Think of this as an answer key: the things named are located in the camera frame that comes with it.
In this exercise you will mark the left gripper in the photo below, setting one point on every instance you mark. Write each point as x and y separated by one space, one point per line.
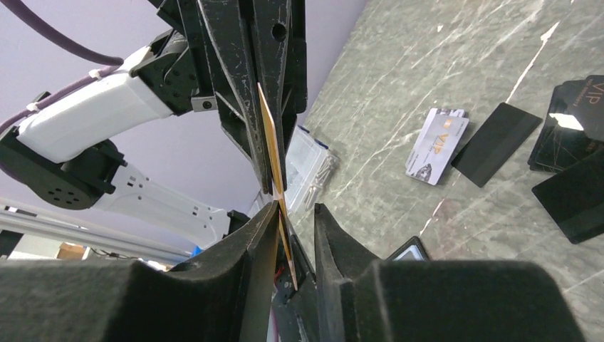
178 76

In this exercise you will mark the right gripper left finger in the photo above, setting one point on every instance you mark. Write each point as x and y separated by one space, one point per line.
222 294

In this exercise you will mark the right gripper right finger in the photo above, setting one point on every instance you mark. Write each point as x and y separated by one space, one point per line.
362 297

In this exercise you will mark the orange VIP credit card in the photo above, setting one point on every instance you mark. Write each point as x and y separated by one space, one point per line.
277 182

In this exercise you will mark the black leather card holder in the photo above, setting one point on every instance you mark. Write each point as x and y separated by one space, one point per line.
412 249

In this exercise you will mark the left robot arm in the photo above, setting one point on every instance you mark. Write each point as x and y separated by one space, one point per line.
61 145

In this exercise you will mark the loose black card left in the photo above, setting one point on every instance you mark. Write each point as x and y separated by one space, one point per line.
497 139

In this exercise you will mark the loose black card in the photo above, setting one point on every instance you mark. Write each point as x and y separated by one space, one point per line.
497 139
574 199

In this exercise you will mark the loose black card right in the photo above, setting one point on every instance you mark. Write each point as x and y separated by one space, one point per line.
574 199

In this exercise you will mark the black credit card stack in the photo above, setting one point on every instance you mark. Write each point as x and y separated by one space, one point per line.
573 128

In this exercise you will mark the clear plastic screw box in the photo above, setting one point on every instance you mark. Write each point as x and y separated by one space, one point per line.
309 166

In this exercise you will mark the aluminium frame rail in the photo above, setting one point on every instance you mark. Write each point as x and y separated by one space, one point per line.
28 219

